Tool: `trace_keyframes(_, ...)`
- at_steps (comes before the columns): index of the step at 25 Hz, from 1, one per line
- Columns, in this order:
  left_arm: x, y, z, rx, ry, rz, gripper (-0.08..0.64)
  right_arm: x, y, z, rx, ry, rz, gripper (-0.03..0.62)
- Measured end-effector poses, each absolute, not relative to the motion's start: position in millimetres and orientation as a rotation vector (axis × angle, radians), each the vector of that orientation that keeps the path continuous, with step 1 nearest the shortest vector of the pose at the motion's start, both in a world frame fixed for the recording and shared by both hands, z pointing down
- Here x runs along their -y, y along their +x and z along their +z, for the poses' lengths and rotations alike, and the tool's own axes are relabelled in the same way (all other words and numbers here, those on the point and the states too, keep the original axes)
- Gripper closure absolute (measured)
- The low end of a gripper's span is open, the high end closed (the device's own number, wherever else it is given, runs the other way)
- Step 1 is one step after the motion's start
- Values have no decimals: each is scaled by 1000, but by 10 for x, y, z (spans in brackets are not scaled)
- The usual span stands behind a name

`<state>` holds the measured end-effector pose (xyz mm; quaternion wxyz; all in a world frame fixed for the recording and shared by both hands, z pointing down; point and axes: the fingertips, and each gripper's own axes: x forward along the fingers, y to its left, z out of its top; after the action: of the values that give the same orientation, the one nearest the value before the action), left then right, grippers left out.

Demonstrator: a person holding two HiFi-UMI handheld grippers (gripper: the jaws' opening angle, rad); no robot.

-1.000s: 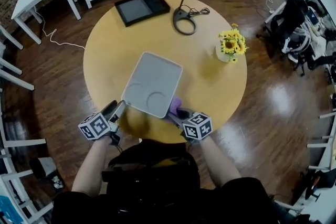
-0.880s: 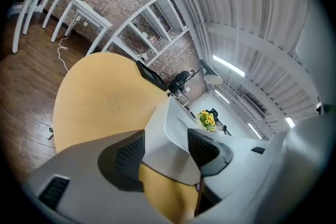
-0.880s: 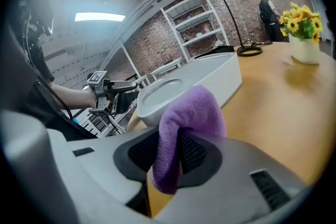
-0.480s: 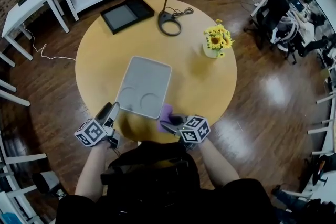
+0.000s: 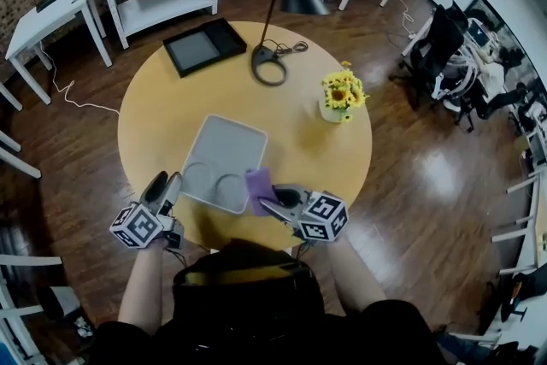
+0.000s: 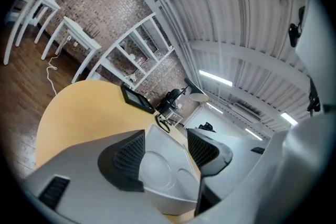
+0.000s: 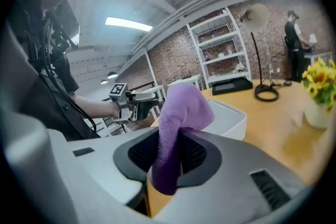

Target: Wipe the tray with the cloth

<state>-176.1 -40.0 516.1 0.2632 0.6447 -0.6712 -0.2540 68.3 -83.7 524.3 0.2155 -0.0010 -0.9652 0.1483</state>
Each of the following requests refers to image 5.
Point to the person's right forearm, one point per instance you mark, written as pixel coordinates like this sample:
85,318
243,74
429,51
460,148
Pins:
354,278

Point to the white desk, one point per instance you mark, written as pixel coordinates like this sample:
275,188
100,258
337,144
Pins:
523,185

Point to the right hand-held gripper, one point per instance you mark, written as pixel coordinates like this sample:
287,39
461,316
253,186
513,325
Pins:
322,218

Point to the open laptop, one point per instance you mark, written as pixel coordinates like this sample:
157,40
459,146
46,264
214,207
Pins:
478,33

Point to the person's left forearm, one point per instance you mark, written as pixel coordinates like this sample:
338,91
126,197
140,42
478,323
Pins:
141,290

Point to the cream vase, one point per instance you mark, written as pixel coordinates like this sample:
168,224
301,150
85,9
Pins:
331,115

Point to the yellow sunflower bouquet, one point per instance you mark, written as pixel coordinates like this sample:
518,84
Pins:
342,92

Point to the black flat tray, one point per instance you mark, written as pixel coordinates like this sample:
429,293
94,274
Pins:
196,49

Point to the purple cloth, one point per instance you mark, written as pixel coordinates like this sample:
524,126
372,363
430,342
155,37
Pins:
260,188

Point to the grey tray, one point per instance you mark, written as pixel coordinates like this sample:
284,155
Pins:
226,149

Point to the black office chair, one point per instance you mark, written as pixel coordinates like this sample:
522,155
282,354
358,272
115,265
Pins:
440,47

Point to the grey waste bin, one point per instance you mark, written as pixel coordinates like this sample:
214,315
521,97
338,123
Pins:
60,303

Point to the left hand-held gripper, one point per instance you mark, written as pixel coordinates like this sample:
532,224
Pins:
139,226

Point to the white side table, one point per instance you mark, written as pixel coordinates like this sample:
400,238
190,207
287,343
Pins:
55,19

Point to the person's black clothing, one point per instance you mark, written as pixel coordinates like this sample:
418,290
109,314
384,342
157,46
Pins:
256,312

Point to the crumpled white paper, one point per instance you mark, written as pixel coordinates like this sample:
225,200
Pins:
83,327

